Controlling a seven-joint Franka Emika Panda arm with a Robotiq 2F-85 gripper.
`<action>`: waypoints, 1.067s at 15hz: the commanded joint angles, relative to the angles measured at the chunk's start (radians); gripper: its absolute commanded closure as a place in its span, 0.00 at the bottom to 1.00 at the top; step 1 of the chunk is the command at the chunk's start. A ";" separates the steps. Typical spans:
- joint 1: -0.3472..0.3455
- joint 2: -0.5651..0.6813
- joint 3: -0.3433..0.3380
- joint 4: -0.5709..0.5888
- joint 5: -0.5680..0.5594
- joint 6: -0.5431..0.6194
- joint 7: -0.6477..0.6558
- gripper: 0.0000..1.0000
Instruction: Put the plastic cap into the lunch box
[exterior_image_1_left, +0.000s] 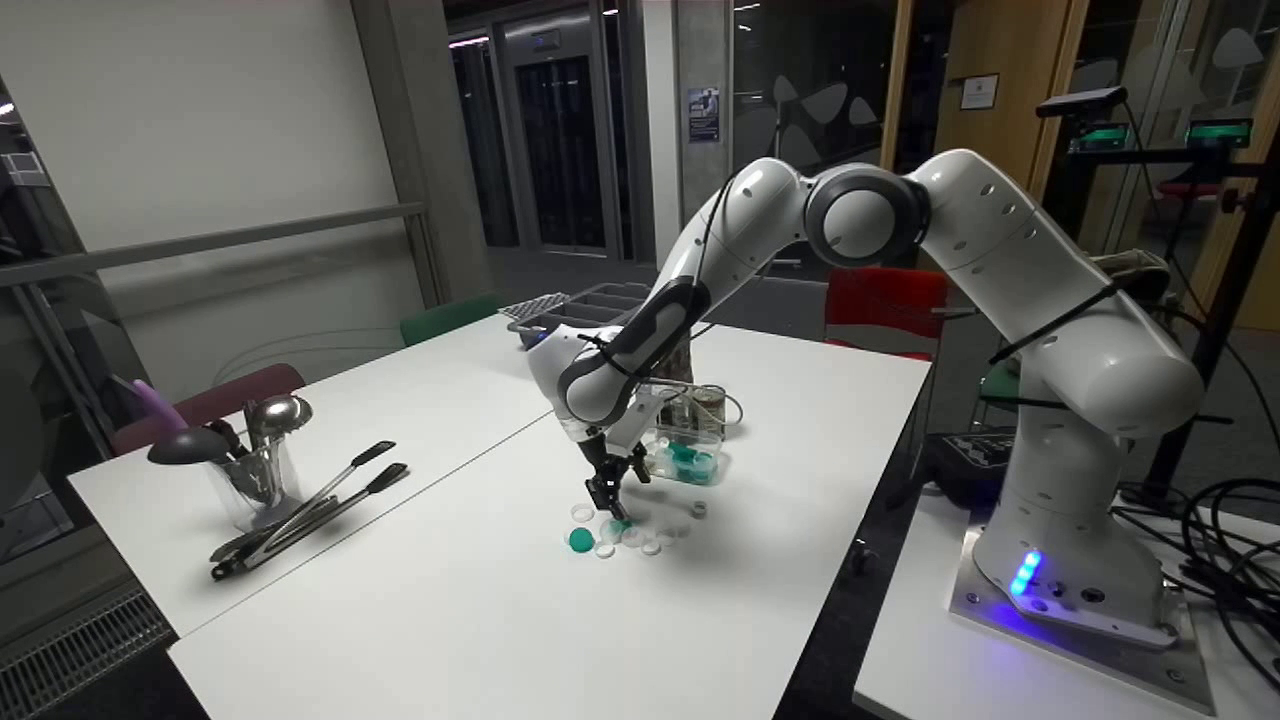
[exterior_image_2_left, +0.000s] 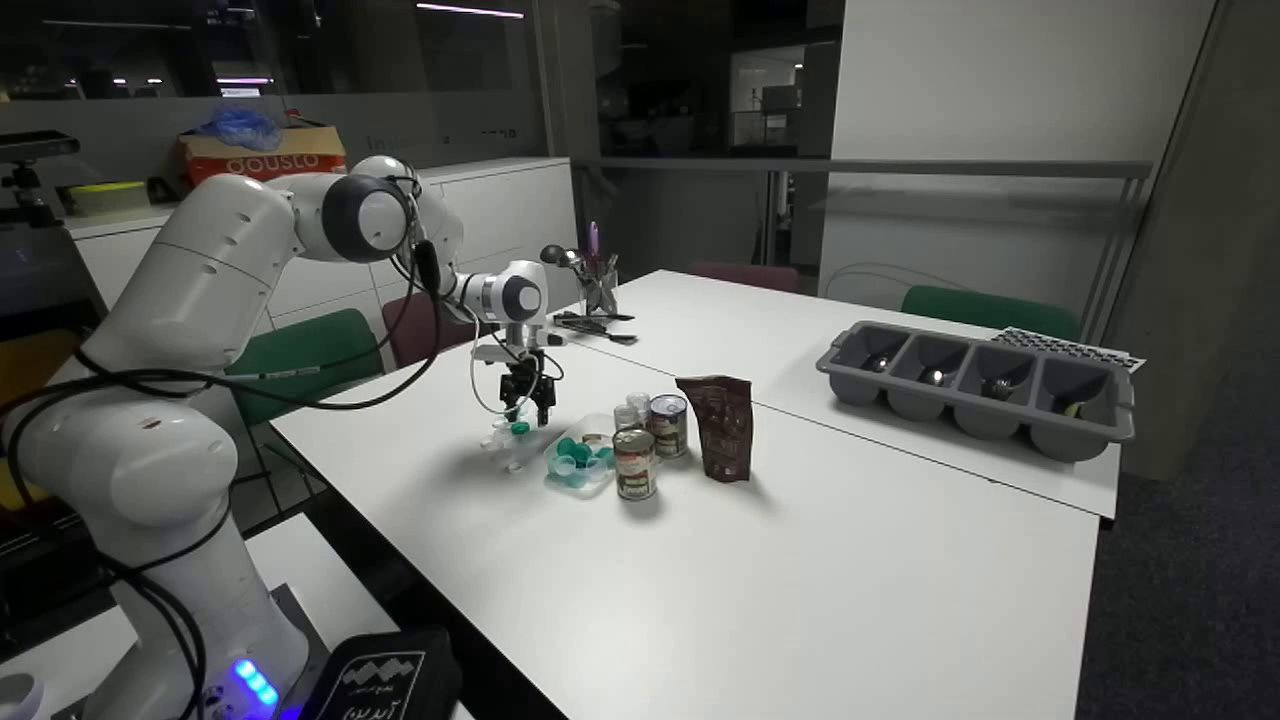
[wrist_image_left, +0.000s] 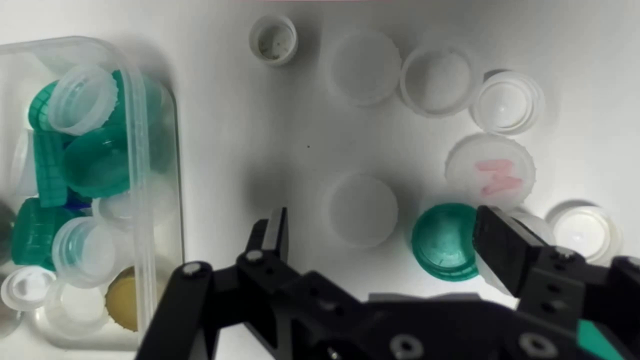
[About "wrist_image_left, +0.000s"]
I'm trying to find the gold metal bottle cap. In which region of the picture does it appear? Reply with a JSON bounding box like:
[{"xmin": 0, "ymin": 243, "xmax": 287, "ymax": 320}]
[{"xmin": 104, "ymin": 266, "xmax": 142, "ymax": 335}]

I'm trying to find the white cap with inner ring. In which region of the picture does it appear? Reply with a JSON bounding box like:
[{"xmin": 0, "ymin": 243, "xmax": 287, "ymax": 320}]
[{"xmin": 467, "ymin": 69, "xmax": 548, "ymax": 136}]

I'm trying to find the white ribbed plastic cap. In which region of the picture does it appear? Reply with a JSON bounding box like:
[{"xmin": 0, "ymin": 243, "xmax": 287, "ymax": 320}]
[
  {"xmin": 50, "ymin": 216, "xmax": 126, "ymax": 290},
  {"xmin": 46, "ymin": 62, "xmax": 119, "ymax": 139}
]

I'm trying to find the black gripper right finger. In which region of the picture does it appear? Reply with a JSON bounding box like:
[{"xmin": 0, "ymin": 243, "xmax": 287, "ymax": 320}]
[{"xmin": 470, "ymin": 205, "xmax": 640, "ymax": 360}]

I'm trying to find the translucent flat plastic cap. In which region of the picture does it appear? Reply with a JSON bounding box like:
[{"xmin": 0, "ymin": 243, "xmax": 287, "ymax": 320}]
[
  {"xmin": 326, "ymin": 171, "xmax": 401, "ymax": 250},
  {"xmin": 328, "ymin": 29, "xmax": 404, "ymax": 109}
]

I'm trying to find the ribbed green plastic cap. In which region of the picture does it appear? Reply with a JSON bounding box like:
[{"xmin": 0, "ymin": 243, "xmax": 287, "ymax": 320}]
[{"xmin": 32, "ymin": 128, "xmax": 70, "ymax": 208}]

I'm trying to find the translucent cap with pink mark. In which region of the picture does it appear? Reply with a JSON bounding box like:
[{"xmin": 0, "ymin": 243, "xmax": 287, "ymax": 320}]
[{"xmin": 443, "ymin": 131, "xmax": 538, "ymax": 210}]

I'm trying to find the clear plastic lunch box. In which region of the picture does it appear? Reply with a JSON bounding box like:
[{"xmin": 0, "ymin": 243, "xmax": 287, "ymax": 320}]
[{"xmin": 0, "ymin": 36, "xmax": 186, "ymax": 354}]

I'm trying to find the small white plastic cap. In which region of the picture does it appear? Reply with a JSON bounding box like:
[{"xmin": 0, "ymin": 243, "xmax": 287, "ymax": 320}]
[{"xmin": 248, "ymin": 14, "xmax": 299, "ymax": 69}]

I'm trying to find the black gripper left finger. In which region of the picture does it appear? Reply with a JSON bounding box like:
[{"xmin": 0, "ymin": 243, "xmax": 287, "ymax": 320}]
[{"xmin": 135, "ymin": 206, "xmax": 365, "ymax": 360}]

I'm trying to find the blue plastic cap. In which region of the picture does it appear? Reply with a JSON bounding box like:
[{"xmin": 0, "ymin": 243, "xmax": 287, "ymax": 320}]
[{"xmin": 64, "ymin": 191, "xmax": 93, "ymax": 216}]

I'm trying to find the white open plastic cap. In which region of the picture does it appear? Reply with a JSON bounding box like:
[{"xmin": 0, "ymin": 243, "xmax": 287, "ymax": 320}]
[
  {"xmin": 0, "ymin": 266, "xmax": 58, "ymax": 314},
  {"xmin": 398, "ymin": 45, "xmax": 484, "ymax": 118},
  {"xmin": 48, "ymin": 282, "xmax": 112, "ymax": 337},
  {"xmin": 544, "ymin": 199, "xmax": 624, "ymax": 264}
]

